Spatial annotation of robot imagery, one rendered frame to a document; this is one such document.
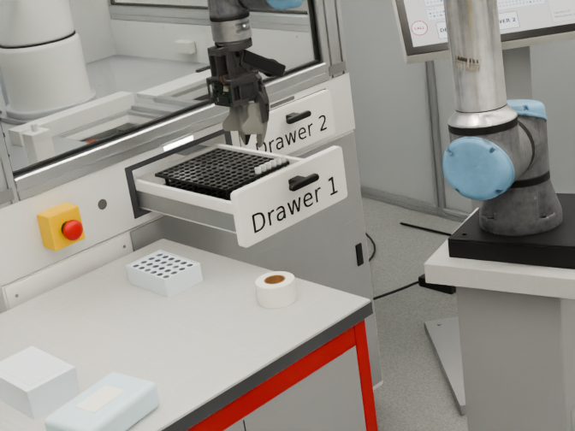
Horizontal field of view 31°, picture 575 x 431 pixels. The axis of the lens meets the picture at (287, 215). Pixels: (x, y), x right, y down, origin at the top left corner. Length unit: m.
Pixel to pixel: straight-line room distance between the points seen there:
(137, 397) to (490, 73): 0.76
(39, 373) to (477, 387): 0.85
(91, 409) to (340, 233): 1.24
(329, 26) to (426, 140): 1.62
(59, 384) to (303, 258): 1.05
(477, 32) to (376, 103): 2.53
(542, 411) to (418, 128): 2.21
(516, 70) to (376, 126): 1.54
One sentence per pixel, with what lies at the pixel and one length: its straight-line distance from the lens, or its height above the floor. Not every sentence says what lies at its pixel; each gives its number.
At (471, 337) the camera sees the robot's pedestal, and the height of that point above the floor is 0.60.
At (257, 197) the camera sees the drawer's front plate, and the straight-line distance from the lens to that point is 1.94.
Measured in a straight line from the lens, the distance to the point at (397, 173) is 4.26.
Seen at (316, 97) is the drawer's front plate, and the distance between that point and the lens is 2.49.
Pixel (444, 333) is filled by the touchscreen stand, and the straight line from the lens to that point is 3.21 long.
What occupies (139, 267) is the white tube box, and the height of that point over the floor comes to 0.79.
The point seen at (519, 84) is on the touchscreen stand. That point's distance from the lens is 2.82.
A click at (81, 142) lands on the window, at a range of 2.11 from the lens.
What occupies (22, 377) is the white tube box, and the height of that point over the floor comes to 0.81.
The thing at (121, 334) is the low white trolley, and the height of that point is 0.76.
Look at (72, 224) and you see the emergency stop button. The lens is 2.02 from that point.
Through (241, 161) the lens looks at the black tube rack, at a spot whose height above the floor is 0.90.
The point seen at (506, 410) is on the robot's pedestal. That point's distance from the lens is 2.07.
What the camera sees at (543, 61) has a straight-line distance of 3.63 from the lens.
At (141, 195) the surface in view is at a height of 0.87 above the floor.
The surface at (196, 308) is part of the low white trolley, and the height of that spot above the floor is 0.76.
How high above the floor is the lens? 1.56
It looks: 21 degrees down
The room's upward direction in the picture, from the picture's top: 8 degrees counter-clockwise
